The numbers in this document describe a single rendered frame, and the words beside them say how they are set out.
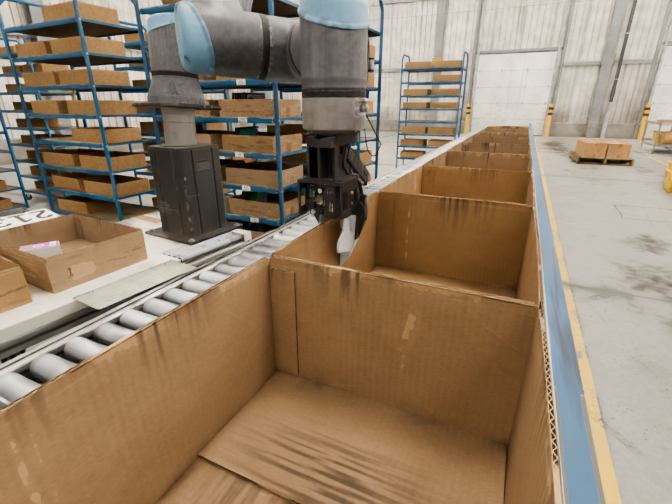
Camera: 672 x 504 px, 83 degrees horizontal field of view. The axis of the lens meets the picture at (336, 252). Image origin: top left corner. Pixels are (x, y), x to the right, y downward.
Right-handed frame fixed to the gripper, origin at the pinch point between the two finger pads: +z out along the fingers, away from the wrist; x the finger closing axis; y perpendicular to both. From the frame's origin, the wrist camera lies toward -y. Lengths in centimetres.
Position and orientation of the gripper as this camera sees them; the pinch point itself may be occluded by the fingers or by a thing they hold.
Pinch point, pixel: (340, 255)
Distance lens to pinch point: 64.2
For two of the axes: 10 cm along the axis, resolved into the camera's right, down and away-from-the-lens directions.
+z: 0.0, 9.3, 3.6
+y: -4.2, 3.3, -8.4
